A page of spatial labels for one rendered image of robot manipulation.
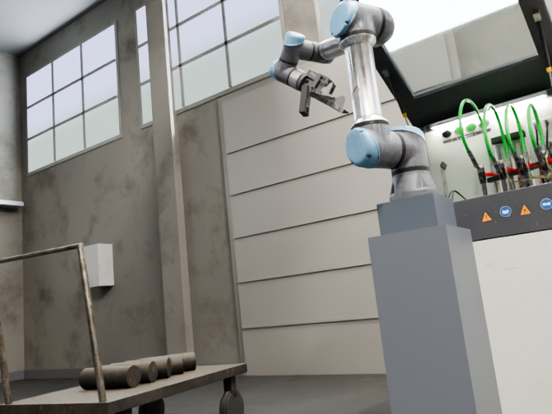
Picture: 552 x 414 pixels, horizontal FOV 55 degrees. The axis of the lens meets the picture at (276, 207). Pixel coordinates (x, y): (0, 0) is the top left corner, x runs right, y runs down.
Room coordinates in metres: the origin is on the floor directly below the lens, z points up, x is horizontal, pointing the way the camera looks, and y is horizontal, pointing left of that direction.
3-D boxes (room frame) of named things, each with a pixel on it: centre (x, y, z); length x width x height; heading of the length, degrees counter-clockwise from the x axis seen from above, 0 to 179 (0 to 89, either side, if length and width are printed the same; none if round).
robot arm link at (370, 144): (1.55, -0.31, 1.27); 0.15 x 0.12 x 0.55; 120
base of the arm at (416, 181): (1.62, -0.43, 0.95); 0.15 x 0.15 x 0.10
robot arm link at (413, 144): (1.62, -0.42, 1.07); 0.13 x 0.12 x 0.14; 120
